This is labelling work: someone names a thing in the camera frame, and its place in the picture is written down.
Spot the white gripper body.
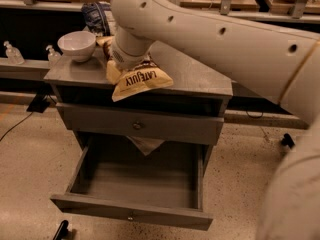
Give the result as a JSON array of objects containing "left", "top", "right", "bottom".
[{"left": 110, "top": 27, "right": 154, "bottom": 70}]

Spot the brown and yellow chip bag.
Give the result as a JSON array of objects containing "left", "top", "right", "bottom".
[{"left": 97, "top": 36, "right": 174, "bottom": 102}]

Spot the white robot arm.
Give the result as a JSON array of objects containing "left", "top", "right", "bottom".
[{"left": 111, "top": 0, "right": 320, "bottom": 240}]

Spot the blue and white chip bag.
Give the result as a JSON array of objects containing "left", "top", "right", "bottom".
[{"left": 81, "top": 1, "right": 117, "bottom": 36}]

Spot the closed grey top drawer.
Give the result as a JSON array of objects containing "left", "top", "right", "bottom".
[{"left": 57, "top": 103, "right": 224, "bottom": 145}]

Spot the grey paper under drawer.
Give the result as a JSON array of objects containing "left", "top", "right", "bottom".
[{"left": 128, "top": 136, "right": 164, "bottom": 156}]

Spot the grey drawer cabinet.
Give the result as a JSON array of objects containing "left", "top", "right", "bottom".
[{"left": 44, "top": 33, "right": 234, "bottom": 232}]

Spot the open grey middle drawer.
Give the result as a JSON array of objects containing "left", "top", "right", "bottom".
[{"left": 51, "top": 135, "right": 213, "bottom": 231}]

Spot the white bowl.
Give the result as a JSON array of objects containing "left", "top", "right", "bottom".
[{"left": 57, "top": 31, "right": 96, "bottom": 62}]

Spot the clear sanitizer bottle near cabinet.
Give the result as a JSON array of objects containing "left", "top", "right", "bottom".
[{"left": 46, "top": 45, "right": 61, "bottom": 67}]

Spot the clear sanitizer bottle far left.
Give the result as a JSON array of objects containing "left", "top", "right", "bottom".
[{"left": 3, "top": 41, "right": 25, "bottom": 65}]

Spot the black stand base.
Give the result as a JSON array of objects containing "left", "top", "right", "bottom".
[{"left": 281, "top": 133, "right": 295, "bottom": 149}]

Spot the black cable on floor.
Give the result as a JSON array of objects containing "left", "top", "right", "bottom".
[{"left": 0, "top": 112, "right": 34, "bottom": 143}]

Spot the black handle at bottom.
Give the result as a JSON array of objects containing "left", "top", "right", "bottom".
[{"left": 53, "top": 220, "right": 69, "bottom": 240}]

